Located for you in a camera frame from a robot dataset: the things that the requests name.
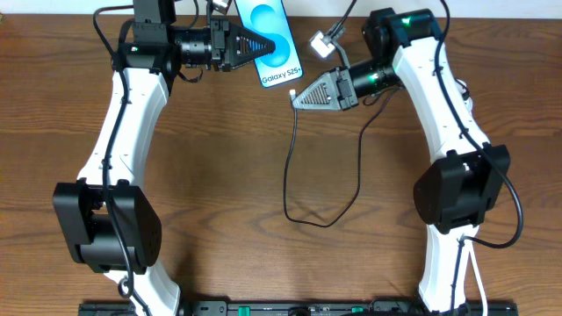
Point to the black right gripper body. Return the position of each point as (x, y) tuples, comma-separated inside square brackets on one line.
[(345, 89)]

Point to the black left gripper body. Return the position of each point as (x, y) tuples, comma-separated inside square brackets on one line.
[(221, 45)]

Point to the blue Galaxy smartphone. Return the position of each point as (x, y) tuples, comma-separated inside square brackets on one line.
[(268, 19)]

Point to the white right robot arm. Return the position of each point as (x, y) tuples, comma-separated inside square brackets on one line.
[(466, 172)]

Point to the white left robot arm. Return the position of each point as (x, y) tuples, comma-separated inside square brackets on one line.
[(106, 219)]

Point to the white power strip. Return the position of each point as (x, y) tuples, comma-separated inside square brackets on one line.
[(465, 94)]

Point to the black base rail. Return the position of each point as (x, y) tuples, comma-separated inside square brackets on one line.
[(376, 307)]

